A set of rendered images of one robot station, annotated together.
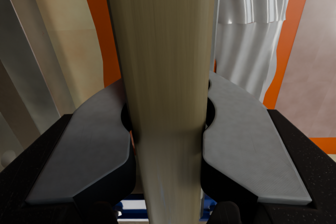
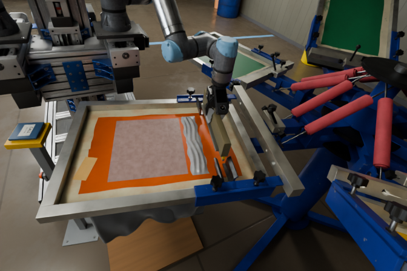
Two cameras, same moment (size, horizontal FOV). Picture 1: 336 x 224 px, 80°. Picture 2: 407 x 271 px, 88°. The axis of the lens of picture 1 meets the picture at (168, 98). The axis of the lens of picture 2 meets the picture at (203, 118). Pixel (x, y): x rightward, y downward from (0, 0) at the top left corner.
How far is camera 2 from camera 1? 0.82 m
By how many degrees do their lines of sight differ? 18
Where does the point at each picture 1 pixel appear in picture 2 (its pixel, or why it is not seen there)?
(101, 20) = not seen: hidden behind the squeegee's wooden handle
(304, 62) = (177, 135)
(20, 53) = (241, 131)
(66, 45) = (234, 135)
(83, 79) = (229, 129)
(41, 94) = (237, 124)
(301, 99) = (173, 127)
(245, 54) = (192, 135)
